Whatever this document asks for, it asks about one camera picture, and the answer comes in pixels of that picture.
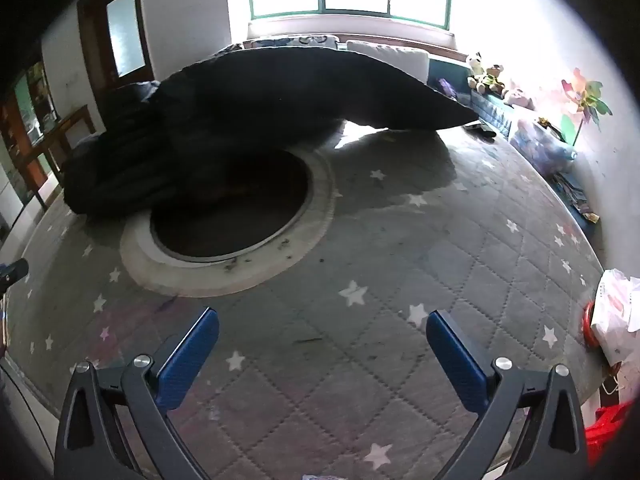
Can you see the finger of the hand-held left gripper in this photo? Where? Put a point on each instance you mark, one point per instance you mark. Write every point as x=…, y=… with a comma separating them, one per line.
x=15, y=270

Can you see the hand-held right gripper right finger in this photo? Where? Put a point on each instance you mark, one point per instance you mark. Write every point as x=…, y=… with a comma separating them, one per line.
x=457, y=360

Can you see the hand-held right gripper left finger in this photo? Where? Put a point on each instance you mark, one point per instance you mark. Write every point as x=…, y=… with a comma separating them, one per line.
x=190, y=355

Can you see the black puffer jacket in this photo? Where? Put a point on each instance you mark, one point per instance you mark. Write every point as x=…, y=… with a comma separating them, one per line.
x=280, y=95

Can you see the white cabinet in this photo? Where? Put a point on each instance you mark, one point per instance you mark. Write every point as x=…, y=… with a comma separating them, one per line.
x=10, y=200

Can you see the grey star quilted mat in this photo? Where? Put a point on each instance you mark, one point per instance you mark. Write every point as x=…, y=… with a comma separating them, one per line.
x=400, y=260

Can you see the wooden table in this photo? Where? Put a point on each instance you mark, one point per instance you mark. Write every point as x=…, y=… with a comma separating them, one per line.
x=65, y=127

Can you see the red plastic basket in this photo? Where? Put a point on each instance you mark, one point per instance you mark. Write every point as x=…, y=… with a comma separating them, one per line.
x=607, y=430

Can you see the white plastic bag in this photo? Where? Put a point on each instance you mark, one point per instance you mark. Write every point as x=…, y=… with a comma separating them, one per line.
x=617, y=305

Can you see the wooden shelf with items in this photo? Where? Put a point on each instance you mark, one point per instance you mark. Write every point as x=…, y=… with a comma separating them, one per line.
x=35, y=90

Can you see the pile of magazines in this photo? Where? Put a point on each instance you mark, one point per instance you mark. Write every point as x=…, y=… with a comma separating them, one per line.
x=575, y=192

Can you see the clear plastic bag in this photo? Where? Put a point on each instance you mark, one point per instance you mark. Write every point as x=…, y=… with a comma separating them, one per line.
x=540, y=142

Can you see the brown wooden door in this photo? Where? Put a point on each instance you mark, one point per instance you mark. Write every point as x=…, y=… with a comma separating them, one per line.
x=97, y=45

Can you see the blue sofa bench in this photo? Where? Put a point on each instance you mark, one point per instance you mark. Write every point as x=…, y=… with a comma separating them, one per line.
x=492, y=110

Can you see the pink plush toy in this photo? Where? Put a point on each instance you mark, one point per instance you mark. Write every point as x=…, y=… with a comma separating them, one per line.
x=517, y=96

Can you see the purple cloth item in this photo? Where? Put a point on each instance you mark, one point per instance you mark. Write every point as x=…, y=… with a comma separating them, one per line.
x=445, y=87

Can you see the brown plush toy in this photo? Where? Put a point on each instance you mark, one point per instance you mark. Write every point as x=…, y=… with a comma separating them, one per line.
x=495, y=79

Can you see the white green plush toy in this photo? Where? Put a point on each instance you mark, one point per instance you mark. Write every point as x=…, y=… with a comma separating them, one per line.
x=477, y=67

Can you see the white cushion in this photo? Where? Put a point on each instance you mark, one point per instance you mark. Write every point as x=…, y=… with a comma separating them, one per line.
x=395, y=57

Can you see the butterfly print cushion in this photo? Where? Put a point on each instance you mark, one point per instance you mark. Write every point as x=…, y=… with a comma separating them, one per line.
x=300, y=40

